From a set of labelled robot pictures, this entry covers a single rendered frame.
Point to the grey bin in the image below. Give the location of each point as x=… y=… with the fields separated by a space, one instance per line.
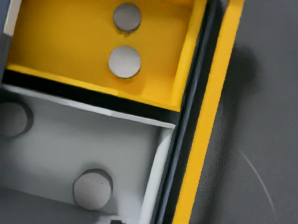
x=38 y=170

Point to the yellow vertical bar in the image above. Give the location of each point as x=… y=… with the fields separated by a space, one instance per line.
x=207 y=112

